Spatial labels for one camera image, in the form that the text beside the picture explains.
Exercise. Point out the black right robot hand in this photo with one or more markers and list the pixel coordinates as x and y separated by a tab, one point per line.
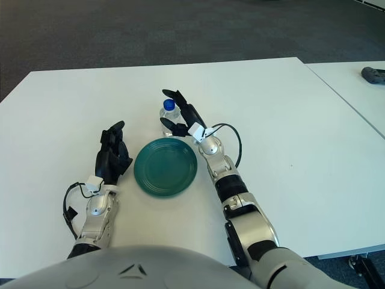
192	116

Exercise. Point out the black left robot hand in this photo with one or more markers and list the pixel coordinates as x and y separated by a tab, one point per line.
108	162

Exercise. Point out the clear bottle with blue cap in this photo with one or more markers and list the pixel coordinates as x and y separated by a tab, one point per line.
170	113

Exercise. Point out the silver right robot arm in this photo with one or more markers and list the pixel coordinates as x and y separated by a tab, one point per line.
231	183

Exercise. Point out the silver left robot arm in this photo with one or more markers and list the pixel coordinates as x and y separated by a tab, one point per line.
96	207

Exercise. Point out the green round plate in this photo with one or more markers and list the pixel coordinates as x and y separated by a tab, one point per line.
165	168

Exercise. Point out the white right wrist connector box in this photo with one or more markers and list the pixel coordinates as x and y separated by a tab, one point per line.
197	131

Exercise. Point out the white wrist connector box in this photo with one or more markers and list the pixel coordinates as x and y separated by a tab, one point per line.
93	183
197	131

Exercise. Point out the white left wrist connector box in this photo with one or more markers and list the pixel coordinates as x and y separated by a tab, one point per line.
93	183

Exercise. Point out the grey robot torso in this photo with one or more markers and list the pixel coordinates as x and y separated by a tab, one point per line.
120	268

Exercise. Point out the grey handheld controller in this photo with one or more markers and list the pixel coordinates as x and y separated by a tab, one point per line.
374	75

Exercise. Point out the black table leg with caster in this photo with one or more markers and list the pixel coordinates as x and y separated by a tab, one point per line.
367	271

